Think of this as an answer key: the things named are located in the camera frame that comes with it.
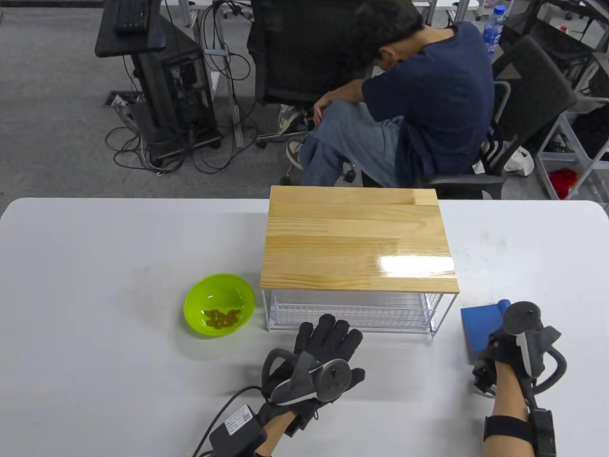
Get person's right hand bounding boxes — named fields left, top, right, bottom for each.
left=471, top=328, right=530, bottom=397

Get person's left hand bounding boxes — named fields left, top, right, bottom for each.
left=261, top=314, right=366, bottom=438

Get blue plastic scraper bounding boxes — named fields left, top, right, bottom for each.
left=461, top=300, right=512, bottom=365

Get white mesh sliding drawer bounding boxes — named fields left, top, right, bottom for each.
left=270, top=289, right=438, bottom=332

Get pile of raisins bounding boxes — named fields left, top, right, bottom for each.
left=204, top=308, right=242, bottom=329

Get green plastic bowl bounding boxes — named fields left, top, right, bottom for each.
left=184, top=274, right=256, bottom=338

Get person's left forearm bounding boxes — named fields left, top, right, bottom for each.
left=255, top=412, right=298, bottom=457

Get black mesh office chair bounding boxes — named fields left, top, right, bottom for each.
left=414, top=36, right=579, bottom=200

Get grey left hand tracker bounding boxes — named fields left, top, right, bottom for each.
left=262, top=348, right=353, bottom=405

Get red item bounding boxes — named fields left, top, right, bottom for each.
left=549, top=168, right=579, bottom=199

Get white bag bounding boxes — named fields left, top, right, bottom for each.
left=503, top=145, right=536, bottom=178

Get white metal cart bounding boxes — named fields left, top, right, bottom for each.
left=535, top=98, right=609, bottom=200

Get black computer tower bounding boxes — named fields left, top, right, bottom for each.
left=136, top=48, right=223, bottom=160

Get blue label water bottle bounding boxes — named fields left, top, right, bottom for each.
left=483, top=6, right=507, bottom=53

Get black rolling desk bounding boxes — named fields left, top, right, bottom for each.
left=95, top=0, right=167, bottom=59

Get black keyboard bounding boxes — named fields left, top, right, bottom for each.
left=114, top=0, right=152, bottom=33

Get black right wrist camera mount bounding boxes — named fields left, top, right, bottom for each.
left=484, top=407, right=557, bottom=457

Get wooden top white wire rack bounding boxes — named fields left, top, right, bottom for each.
left=260, top=186, right=460, bottom=337

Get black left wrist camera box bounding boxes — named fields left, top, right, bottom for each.
left=209, top=405, right=268, bottom=453

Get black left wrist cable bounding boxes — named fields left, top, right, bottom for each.
left=193, top=386, right=262, bottom=457

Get bundle of black floor cables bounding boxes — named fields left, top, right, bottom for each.
left=105, top=125, right=260, bottom=176

